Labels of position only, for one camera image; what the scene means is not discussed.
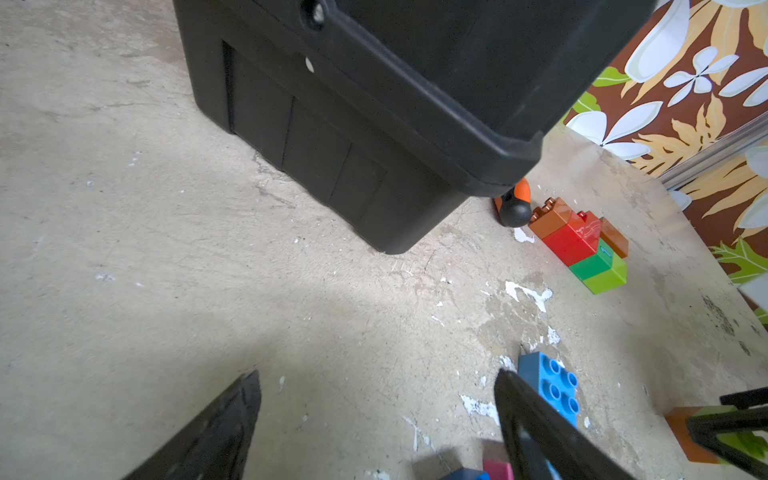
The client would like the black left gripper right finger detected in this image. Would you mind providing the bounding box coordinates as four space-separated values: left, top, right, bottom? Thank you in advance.
494 369 632 479

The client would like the lime green brick in assembly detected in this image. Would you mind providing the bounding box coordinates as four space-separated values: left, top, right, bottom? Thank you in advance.
583 257 628 295

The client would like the dark blue lego brick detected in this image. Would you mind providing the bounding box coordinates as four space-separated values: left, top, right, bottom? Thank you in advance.
440 467 490 480

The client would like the orange lego brick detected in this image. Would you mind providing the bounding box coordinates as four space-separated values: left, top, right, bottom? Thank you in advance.
529 197 572 239
664 406 719 465
600 217 629 259

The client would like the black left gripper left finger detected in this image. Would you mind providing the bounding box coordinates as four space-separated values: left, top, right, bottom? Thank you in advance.
126 370 261 479

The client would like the light blue long lego brick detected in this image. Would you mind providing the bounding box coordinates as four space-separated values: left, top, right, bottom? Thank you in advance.
518 352 581 427

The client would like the red long lego brick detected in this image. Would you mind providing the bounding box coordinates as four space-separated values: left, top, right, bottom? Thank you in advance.
543 211 601 267

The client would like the orange handled screwdriver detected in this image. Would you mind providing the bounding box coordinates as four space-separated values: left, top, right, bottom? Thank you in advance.
494 178 532 228

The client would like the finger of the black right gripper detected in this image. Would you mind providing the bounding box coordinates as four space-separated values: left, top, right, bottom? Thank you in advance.
686 406 767 479
719 387 768 410

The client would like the black toolbox with yellow label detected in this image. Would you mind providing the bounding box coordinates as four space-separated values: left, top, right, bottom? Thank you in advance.
174 1 655 254

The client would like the dark green lego brick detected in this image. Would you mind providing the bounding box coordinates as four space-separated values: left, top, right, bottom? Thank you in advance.
569 239 614 281

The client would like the lime green lego brick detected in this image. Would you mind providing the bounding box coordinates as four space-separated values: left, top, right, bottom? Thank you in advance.
695 405 767 462

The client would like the pink small lego brick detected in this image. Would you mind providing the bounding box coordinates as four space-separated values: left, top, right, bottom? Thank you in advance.
483 459 514 480

